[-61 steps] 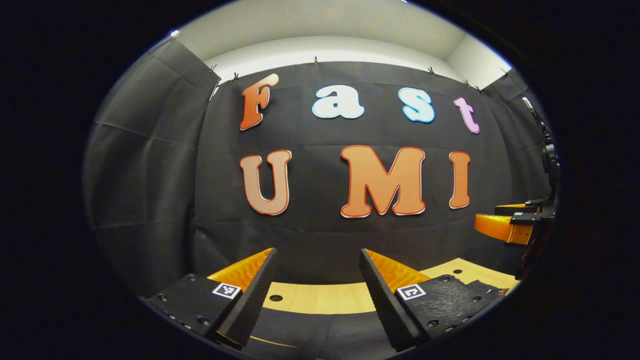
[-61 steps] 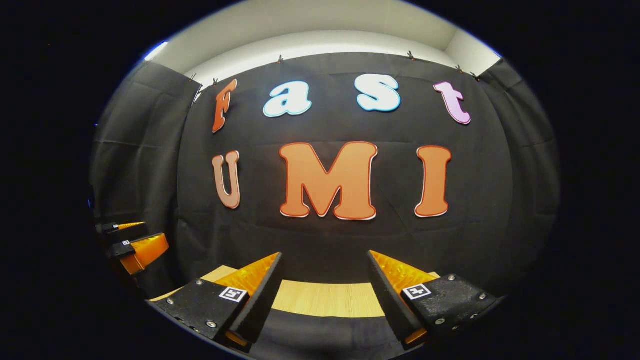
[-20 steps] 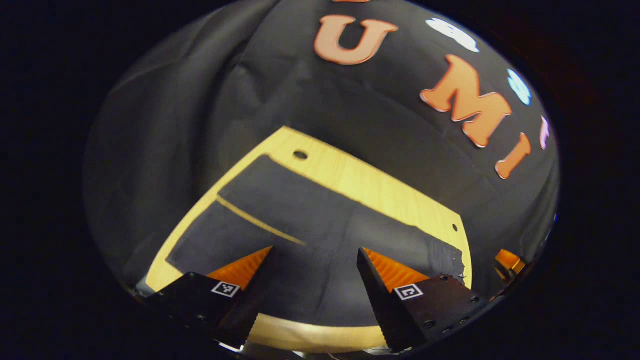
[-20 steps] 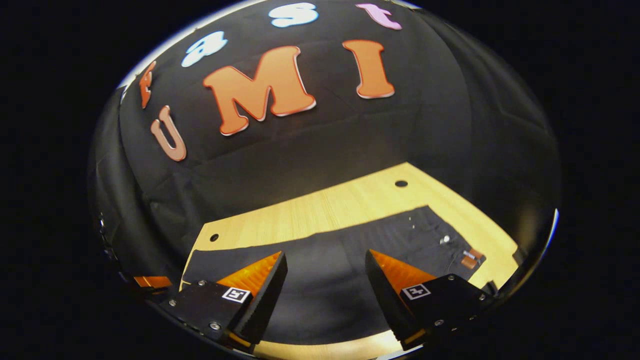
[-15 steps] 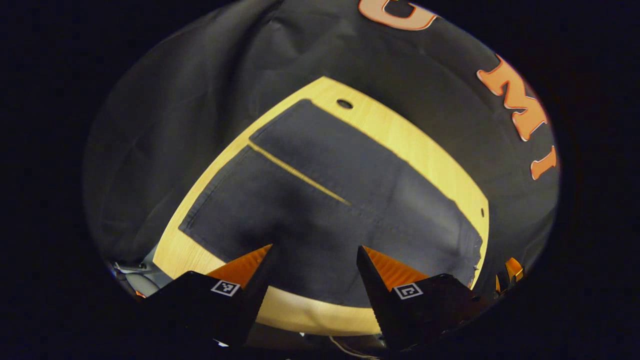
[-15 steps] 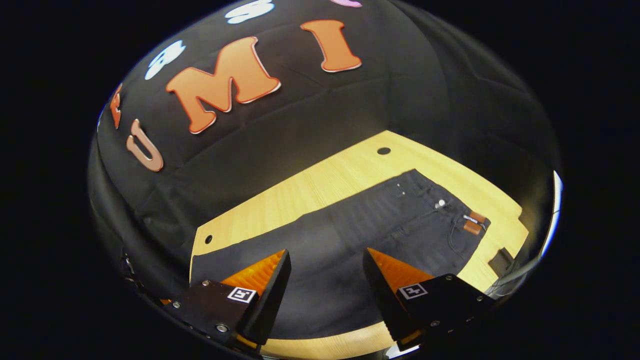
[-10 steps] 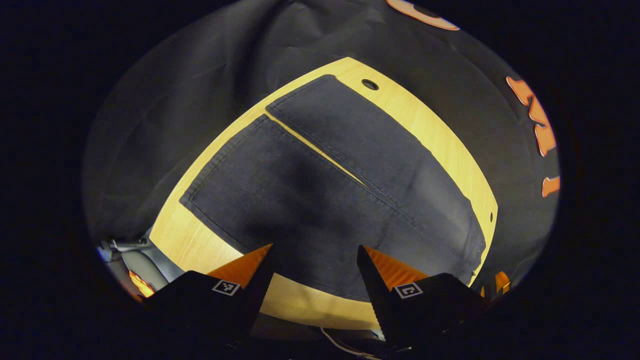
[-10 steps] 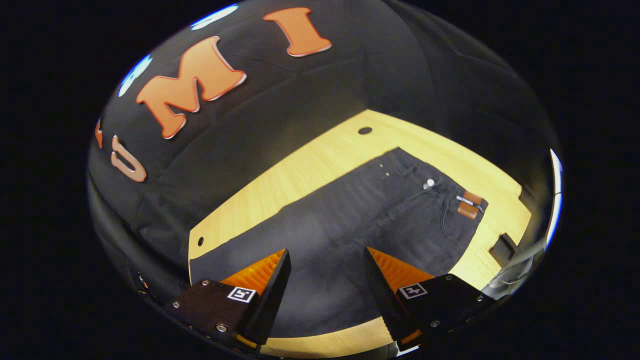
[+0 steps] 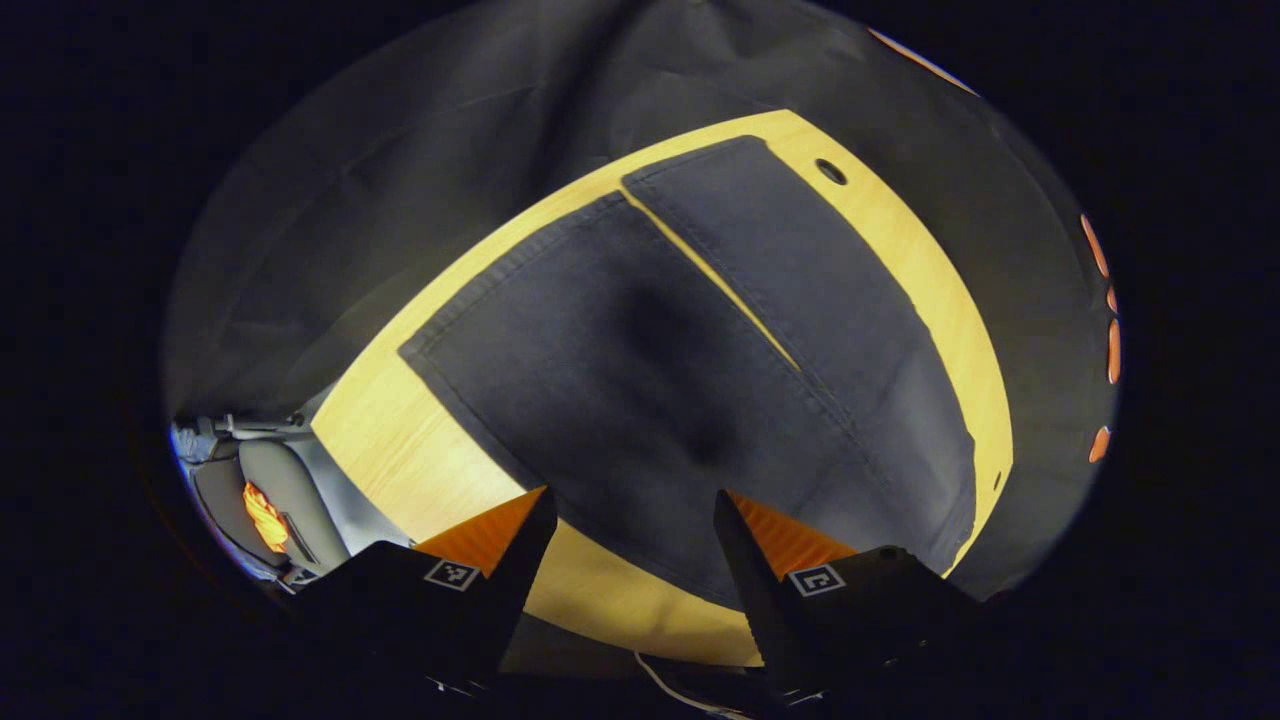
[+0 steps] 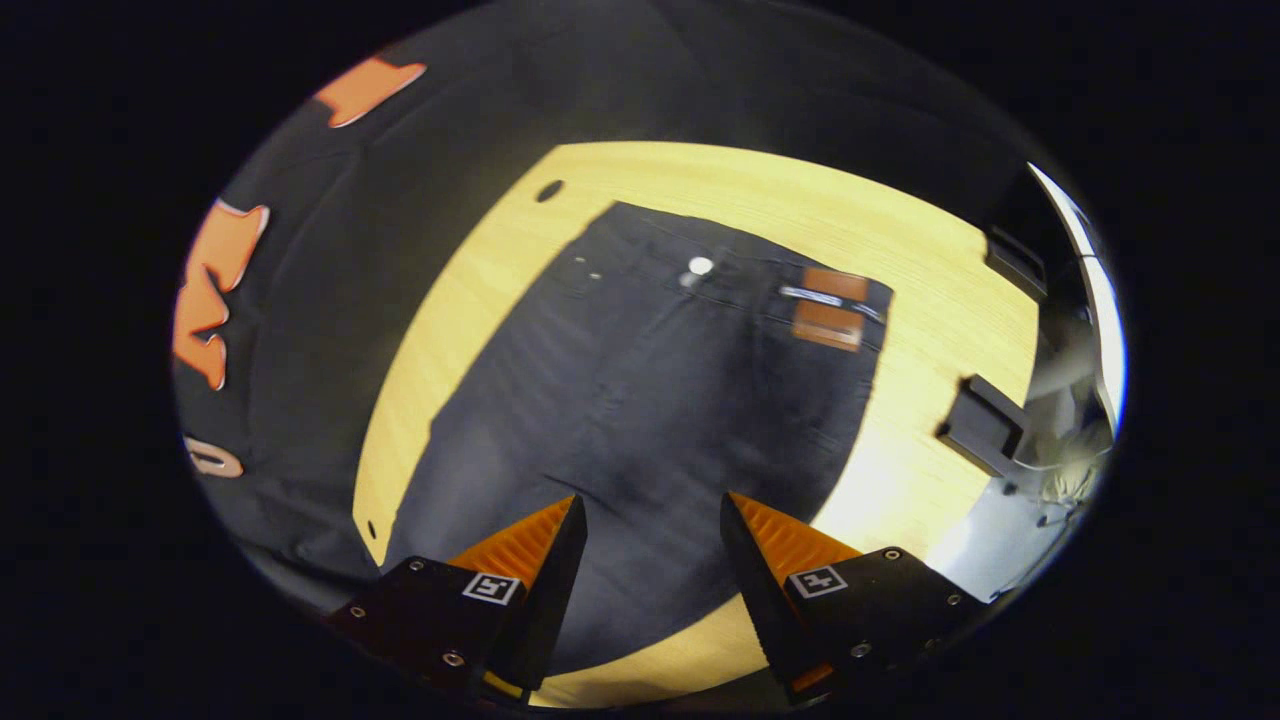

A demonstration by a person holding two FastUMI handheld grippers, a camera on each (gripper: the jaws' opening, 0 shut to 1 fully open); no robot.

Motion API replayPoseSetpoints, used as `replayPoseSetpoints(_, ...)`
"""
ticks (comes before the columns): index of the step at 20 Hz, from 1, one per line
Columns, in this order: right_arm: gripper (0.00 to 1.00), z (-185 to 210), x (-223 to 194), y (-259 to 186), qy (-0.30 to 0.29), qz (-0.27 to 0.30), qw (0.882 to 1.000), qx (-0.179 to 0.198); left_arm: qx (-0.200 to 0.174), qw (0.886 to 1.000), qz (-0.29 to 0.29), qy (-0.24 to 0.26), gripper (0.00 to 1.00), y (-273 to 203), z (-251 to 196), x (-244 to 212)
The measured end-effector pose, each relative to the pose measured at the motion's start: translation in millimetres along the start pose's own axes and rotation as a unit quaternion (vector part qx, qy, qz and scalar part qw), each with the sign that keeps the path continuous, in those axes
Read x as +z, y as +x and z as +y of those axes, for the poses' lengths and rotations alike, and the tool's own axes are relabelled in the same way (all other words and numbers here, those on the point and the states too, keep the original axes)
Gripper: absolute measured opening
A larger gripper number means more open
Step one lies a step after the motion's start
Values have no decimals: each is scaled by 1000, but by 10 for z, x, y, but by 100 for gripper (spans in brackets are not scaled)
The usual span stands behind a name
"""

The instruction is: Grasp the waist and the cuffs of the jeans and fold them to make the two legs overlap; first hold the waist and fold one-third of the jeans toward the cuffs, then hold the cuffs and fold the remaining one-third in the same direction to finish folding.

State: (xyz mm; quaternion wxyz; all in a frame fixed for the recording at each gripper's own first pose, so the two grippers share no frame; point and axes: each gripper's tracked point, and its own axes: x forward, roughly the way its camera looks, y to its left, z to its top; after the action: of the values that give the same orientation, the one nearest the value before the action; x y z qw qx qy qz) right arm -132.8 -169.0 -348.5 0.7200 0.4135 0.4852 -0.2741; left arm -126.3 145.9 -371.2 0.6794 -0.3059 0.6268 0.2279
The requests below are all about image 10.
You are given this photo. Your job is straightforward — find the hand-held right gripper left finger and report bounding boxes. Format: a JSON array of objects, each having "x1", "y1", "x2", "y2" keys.
[{"x1": 325, "y1": 493, "x2": 589, "y2": 698}]

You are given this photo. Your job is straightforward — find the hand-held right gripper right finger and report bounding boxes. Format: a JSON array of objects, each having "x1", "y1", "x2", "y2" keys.
[{"x1": 720, "y1": 490, "x2": 991, "y2": 706}]

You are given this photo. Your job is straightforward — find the dark grey jeans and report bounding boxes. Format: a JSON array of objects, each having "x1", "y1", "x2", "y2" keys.
[{"x1": 385, "y1": 200, "x2": 894, "y2": 676}]

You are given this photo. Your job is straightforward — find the black backdrop cloth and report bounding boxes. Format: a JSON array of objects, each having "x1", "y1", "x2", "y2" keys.
[{"x1": 170, "y1": 0, "x2": 1041, "y2": 611}]

